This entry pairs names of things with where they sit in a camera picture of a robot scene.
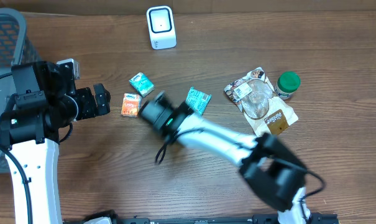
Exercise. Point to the teal tissue pack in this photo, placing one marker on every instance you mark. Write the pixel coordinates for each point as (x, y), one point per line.
(142, 84)

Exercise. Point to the white barcode scanner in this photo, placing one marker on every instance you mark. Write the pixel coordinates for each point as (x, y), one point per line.
(161, 27)

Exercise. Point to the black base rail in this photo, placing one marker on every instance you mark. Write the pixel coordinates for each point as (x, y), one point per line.
(114, 218)

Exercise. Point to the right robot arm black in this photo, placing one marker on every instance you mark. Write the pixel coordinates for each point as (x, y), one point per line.
(268, 167)

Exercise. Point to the orange tissue pack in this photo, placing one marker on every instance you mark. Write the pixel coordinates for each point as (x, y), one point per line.
(131, 105)

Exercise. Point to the grey plastic mesh basket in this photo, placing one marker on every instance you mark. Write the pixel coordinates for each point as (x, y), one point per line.
(15, 48)

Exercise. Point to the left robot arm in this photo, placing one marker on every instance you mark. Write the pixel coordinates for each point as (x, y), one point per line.
(46, 100)

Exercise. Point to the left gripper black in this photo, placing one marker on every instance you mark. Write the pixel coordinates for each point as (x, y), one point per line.
(90, 101)

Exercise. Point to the teal wet wipes pack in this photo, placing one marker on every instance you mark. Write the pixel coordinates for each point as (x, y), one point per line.
(197, 100)

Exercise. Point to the green lid jar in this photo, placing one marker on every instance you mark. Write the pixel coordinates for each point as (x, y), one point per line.
(287, 84)

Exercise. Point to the clear plastic snack bag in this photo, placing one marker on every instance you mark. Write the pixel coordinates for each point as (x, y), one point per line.
(257, 100)

